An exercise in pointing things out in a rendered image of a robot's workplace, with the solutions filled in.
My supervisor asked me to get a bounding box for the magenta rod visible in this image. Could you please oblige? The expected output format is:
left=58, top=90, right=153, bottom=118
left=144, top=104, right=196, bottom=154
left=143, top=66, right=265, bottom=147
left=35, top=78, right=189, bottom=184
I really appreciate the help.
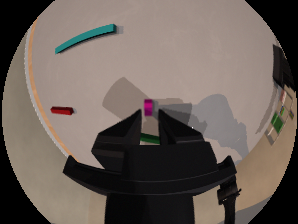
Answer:
left=144, top=99, right=152, bottom=116

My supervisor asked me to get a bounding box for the turquoise rod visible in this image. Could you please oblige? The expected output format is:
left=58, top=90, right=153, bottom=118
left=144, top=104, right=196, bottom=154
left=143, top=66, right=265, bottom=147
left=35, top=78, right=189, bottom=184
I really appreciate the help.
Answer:
left=55, top=24, right=116, bottom=54

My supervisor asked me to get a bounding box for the red rod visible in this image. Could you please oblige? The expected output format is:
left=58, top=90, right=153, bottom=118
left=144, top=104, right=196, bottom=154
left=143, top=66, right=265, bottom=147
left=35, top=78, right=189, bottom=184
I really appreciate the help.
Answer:
left=50, top=107, right=73, bottom=115

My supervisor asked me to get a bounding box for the green rod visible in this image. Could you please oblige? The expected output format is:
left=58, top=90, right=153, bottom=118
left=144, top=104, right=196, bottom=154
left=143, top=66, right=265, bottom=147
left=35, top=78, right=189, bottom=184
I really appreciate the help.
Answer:
left=140, top=133, right=160, bottom=144

